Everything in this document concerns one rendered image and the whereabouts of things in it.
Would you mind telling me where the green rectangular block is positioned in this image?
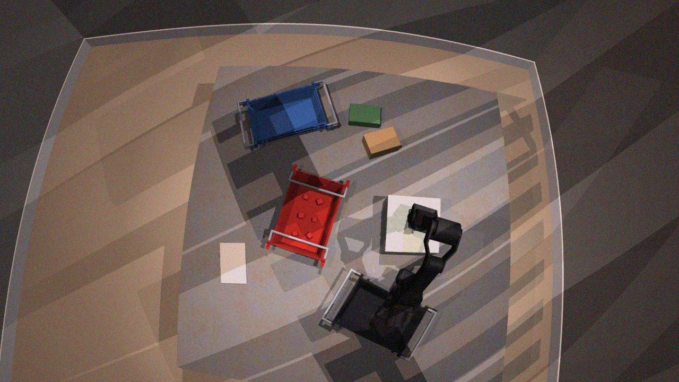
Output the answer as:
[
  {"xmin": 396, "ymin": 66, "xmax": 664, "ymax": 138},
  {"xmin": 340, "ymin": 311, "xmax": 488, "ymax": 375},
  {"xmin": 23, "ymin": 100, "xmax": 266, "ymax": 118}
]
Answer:
[{"xmin": 349, "ymin": 103, "xmax": 381, "ymax": 128}]

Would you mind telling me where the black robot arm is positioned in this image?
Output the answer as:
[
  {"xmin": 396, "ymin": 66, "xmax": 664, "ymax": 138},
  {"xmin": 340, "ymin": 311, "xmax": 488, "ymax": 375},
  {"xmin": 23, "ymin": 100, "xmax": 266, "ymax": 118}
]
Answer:
[{"xmin": 385, "ymin": 203, "xmax": 463, "ymax": 328}]

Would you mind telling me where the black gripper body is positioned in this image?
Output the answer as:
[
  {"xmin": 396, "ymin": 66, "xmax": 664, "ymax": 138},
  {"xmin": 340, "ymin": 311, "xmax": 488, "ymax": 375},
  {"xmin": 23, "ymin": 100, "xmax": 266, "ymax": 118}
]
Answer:
[{"xmin": 375, "ymin": 268, "xmax": 415, "ymax": 321}]

